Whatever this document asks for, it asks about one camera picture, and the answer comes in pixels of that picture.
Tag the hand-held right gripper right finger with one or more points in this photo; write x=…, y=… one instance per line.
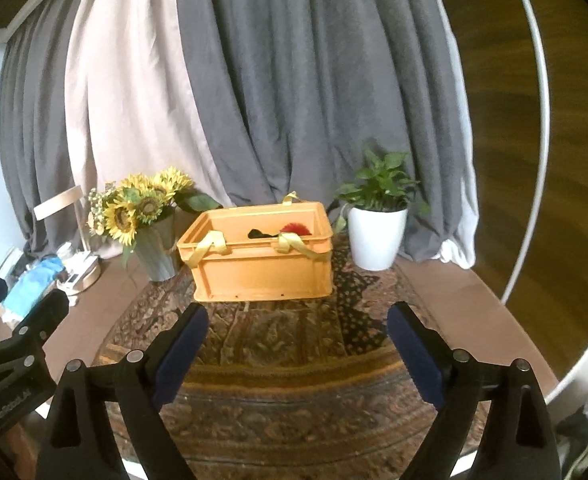
x=414, y=355

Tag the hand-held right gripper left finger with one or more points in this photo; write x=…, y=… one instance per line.
x=183, y=355

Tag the orange plastic crate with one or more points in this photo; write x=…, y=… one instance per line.
x=259, y=270

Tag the black mouse plush toy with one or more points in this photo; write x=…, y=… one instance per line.
x=261, y=233

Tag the light blue cloth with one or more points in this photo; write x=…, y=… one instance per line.
x=36, y=280

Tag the white desk lamp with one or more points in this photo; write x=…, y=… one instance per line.
x=81, y=275

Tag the grey ribbed vase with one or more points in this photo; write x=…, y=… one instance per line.
x=158, y=255

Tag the patterned round rug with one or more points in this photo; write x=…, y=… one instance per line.
x=284, y=395

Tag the white sheer curtain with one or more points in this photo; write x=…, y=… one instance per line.
x=466, y=240

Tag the sunflower bouquet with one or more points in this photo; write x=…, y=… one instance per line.
x=123, y=215

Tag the grey curtain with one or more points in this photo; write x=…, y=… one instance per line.
x=33, y=135
x=314, y=85

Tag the thick white curved rim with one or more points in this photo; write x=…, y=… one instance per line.
x=581, y=365

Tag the green potted plant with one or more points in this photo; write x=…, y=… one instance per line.
x=379, y=185

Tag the beige curtain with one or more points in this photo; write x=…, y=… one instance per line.
x=133, y=100

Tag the thin white hoop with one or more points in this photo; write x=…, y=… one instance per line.
x=545, y=110

